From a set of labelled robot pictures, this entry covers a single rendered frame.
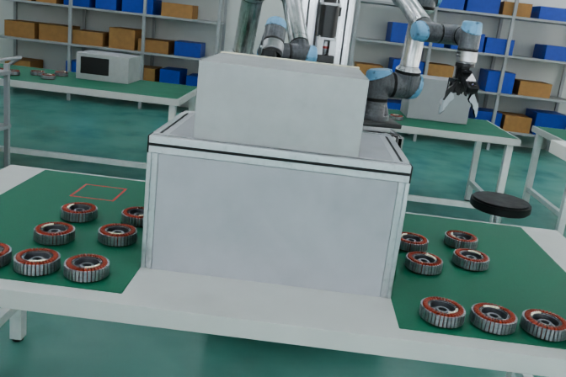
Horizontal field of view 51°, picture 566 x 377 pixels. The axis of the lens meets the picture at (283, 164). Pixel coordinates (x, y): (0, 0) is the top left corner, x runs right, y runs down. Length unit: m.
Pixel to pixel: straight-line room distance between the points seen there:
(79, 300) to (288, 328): 0.50
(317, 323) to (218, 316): 0.24
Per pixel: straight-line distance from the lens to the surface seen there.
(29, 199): 2.21
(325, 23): 2.74
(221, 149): 1.53
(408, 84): 2.76
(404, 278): 1.79
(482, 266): 1.96
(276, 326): 1.45
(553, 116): 8.78
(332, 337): 1.46
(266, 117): 1.52
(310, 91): 1.51
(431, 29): 2.36
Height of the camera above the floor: 1.45
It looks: 14 degrees down
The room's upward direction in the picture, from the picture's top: 6 degrees clockwise
